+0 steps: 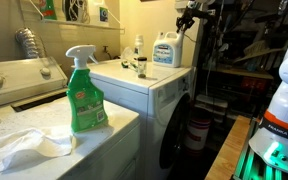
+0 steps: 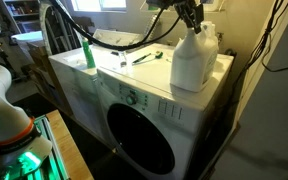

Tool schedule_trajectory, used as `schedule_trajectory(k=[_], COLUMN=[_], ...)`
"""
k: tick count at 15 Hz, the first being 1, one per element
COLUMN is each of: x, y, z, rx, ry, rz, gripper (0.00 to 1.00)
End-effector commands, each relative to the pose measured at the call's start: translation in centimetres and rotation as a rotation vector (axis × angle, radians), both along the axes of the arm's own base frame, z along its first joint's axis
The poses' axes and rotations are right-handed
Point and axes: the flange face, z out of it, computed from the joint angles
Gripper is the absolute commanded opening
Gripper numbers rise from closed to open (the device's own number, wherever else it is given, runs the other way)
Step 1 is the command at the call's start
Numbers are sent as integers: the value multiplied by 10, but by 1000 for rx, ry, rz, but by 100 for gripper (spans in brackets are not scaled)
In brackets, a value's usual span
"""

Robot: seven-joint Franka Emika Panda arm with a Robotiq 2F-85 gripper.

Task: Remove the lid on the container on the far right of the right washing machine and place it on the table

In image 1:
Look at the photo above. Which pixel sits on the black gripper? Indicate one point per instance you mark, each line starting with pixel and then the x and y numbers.
pixel 199 14

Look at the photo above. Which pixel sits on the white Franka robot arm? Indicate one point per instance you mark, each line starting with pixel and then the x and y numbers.
pixel 285 100

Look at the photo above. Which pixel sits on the small glass jar black lid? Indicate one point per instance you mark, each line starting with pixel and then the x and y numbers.
pixel 142 68

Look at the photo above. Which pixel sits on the white front-load washing machine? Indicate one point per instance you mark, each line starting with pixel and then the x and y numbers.
pixel 134 86

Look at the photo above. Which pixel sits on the white container with dark label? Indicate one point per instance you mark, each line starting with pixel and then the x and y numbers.
pixel 99 13

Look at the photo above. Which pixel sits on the white top-load laundry machine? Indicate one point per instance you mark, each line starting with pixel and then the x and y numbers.
pixel 34 120

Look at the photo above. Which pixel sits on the white detergent jug blue label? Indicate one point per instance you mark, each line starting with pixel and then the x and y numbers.
pixel 167 53

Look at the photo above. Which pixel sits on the tall white plastic bottle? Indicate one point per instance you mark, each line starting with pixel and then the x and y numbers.
pixel 138 46

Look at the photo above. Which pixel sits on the clear plastic bag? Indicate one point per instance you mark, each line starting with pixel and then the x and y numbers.
pixel 128 56

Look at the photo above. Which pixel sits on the broom with pale bristles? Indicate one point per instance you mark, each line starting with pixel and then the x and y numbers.
pixel 257 50

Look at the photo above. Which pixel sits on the wooden storage shelf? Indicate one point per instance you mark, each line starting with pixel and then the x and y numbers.
pixel 247 72

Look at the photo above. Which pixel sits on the metal water valve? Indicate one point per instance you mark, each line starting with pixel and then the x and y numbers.
pixel 106 51

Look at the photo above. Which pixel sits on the stacked white storage bins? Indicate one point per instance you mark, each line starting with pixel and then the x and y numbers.
pixel 210 105

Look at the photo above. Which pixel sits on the red box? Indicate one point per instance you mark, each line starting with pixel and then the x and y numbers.
pixel 252 83

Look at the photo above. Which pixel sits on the dark round washer door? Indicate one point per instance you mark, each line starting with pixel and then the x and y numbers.
pixel 174 133

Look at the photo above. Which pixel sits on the white bucket with red stripes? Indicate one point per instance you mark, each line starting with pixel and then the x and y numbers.
pixel 197 133

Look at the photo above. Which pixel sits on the green spray bottle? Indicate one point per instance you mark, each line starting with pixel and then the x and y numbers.
pixel 85 100

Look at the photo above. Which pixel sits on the wooden table board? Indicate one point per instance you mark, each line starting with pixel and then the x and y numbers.
pixel 230 150

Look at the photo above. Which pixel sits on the green detergent box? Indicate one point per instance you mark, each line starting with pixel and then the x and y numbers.
pixel 48 9

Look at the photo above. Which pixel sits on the white cloth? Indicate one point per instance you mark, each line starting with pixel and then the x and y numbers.
pixel 24 146

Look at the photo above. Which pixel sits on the silver flexible vent duct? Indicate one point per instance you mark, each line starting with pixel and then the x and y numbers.
pixel 29 43

